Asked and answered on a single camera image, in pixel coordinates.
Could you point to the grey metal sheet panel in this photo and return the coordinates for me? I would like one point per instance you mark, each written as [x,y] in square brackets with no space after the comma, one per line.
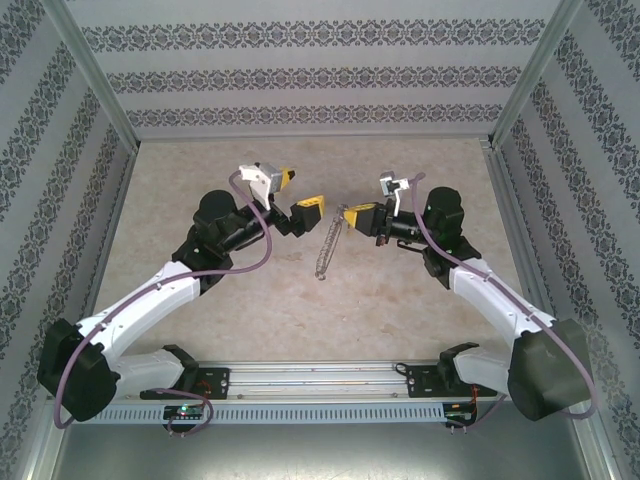
[320,455]

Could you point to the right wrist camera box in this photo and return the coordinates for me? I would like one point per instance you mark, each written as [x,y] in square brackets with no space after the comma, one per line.
[387,184]

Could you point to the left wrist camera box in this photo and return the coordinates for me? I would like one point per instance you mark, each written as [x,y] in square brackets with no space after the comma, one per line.
[252,175]

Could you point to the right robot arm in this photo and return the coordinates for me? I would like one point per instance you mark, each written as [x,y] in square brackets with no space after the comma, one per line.
[500,300]

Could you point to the right circuit board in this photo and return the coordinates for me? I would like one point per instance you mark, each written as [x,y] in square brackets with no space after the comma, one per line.
[460,415]

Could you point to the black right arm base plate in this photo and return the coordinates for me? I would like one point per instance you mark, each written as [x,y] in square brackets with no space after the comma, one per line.
[417,382]

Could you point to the circuit board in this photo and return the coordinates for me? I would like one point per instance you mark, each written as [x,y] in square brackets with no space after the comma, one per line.
[460,415]
[185,411]

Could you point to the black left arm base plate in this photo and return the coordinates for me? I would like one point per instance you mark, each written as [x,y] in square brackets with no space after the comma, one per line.
[220,382]

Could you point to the aluminium frame post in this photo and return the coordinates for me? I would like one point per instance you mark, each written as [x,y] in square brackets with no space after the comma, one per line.
[90,70]
[537,70]

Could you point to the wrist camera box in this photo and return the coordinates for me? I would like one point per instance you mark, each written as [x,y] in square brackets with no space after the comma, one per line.
[252,175]
[387,184]

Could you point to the aluminium frame rail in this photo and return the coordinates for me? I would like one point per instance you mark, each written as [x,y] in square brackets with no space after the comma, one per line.
[520,240]
[103,260]
[315,135]

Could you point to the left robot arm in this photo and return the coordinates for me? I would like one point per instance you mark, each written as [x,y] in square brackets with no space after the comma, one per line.
[150,295]

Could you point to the left circuit board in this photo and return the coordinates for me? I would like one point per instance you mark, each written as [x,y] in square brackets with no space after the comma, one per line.
[185,411]

